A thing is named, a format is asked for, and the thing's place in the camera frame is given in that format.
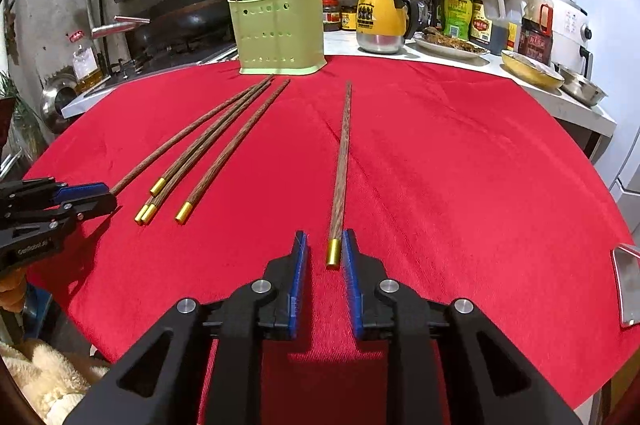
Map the dark jug with red handle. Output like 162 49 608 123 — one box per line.
517 0 555 66

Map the yellow and steel mug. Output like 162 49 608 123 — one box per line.
356 0 426 54

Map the white kitchen appliance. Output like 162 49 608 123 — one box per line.
547 0 595 76

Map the green plant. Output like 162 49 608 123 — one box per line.
0 70 46 166

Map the steel bowl with food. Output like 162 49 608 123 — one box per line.
557 65 608 106

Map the pale plastic jug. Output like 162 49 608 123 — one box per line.
505 0 525 52

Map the oil bottle with red cap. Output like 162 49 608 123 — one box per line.
70 30 105 93

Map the green plastic bottle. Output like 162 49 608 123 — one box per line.
442 0 473 42

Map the steel wok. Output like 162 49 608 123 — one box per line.
91 2 233 56

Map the red-label sauce jar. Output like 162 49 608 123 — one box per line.
322 0 341 32

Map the plate of cooked food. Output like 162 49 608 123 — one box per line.
414 30 491 58

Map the yellow-rim dish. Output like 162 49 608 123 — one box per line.
501 50 566 88

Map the blue plastic bin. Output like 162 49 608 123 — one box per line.
25 282 66 341

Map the black gas cooktop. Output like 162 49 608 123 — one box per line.
75 42 238 98

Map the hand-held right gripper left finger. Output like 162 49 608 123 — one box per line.
67 231 308 425

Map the beige fluffy towel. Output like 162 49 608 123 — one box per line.
0 337 111 425

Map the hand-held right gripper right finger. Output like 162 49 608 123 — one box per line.
342 229 583 425

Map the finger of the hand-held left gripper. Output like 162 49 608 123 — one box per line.
50 182 112 206
47 192 119 226

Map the green plastic utensil holder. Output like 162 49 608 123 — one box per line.
228 0 328 76

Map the red tablecloth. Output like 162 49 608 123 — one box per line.
22 54 640 425

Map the white refrigerator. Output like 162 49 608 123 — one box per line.
557 0 640 196

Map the person's left hand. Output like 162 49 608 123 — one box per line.
0 265 27 313

